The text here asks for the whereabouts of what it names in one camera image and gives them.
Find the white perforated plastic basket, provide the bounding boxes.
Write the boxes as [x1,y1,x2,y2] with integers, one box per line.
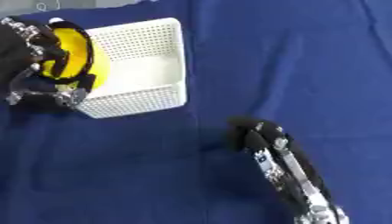
[74,17,190,119]

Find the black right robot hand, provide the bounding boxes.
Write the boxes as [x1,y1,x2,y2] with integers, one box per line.
[223,115,291,154]

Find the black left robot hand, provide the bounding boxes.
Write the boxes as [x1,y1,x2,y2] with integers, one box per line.
[0,16,98,114]

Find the yellow round toy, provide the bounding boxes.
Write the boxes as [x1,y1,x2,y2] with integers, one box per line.
[39,27,112,90]

